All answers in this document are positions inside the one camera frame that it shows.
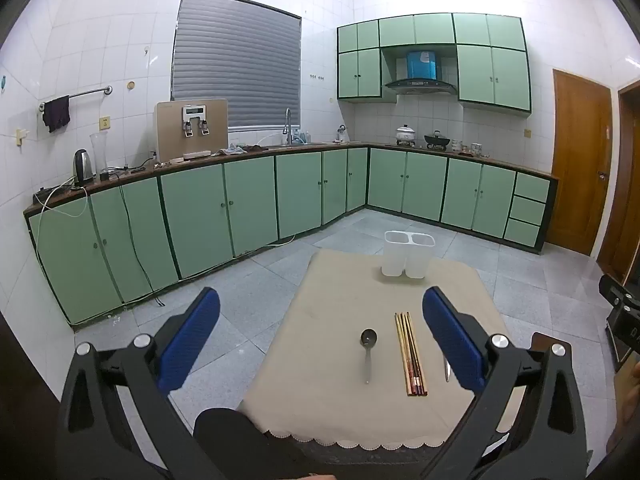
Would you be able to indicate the metal towel bar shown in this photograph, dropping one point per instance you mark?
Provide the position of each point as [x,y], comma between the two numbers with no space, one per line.
[90,92]

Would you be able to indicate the metal kitchen faucet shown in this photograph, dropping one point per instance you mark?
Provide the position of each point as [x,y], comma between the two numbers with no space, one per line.
[288,125]

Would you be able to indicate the black power strip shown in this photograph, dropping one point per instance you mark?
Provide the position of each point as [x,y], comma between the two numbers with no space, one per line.
[46,193]

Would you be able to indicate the white cooking pot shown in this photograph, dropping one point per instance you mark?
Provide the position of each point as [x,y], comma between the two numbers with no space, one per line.
[405,135]

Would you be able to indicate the dark towel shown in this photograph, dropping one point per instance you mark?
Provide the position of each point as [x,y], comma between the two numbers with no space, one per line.
[56,112]

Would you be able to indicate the silver metal utensil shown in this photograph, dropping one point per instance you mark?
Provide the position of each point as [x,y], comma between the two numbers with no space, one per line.
[447,370]

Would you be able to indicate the green upper cabinets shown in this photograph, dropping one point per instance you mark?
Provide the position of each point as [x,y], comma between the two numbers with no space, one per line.
[500,75]

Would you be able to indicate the metal spoon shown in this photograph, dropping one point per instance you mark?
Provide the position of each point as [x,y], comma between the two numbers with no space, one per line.
[369,338]

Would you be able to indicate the bundle of chopsticks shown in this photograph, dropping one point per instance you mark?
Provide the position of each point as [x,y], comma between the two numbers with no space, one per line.
[410,355]

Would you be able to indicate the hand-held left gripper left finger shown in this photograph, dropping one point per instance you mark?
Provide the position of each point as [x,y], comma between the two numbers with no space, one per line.
[192,340]

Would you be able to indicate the green lower cabinets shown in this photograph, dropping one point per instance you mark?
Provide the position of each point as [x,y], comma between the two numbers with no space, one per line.
[195,210]

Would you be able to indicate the white plastic utensil holder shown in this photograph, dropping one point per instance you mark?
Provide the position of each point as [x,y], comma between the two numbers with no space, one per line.
[400,260]

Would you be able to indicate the yellow wall outlet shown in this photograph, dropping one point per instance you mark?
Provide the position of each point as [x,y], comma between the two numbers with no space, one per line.
[104,123]

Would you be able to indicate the wooden door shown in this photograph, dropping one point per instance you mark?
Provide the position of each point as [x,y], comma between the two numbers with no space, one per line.
[580,160]
[625,185]

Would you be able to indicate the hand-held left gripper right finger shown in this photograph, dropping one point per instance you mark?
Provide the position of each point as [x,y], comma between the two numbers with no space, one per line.
[452,340]

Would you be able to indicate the beige water purifier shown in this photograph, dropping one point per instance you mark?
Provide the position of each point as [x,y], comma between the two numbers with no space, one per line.
[170,130]

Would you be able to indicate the steel electric kettle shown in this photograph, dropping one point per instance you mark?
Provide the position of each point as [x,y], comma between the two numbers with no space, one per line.
[84,167]

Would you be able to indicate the glass blender jug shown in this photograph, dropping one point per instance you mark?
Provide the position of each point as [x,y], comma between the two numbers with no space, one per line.
[101,155]

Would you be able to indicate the green cabinets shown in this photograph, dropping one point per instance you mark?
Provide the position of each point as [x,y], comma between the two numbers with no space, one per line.
[500,75]
[195,210]

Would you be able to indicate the range hood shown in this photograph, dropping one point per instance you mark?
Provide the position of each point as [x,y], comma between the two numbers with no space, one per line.
[422,82]

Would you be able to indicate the grey window blind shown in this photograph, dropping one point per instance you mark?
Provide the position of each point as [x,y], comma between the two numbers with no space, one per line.
[235,60]

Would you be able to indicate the black wok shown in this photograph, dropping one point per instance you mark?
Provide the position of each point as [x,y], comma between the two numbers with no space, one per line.
[436,141]

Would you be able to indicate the person's leg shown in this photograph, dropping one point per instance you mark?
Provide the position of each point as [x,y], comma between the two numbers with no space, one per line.
[225,440]

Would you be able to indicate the beige tablecloth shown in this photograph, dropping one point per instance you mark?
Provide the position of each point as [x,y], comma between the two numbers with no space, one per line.
[325,335]

